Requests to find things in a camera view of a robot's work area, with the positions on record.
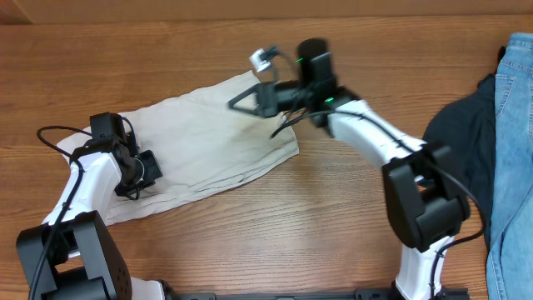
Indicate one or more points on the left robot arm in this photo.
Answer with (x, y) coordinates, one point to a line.
(72, 254)

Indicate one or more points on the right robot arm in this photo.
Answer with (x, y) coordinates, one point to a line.
(425, 205)

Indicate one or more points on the blue denim jeans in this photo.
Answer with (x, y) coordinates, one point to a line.
(509, 262)

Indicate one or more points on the dark navy shirt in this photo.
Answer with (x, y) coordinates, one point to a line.
(471, 126)

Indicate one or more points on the beige shorts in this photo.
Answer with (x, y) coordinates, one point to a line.
(202, 148)

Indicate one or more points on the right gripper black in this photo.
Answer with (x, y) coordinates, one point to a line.
(266, 98)

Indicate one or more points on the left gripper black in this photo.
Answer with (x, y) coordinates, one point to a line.
(153, 172)

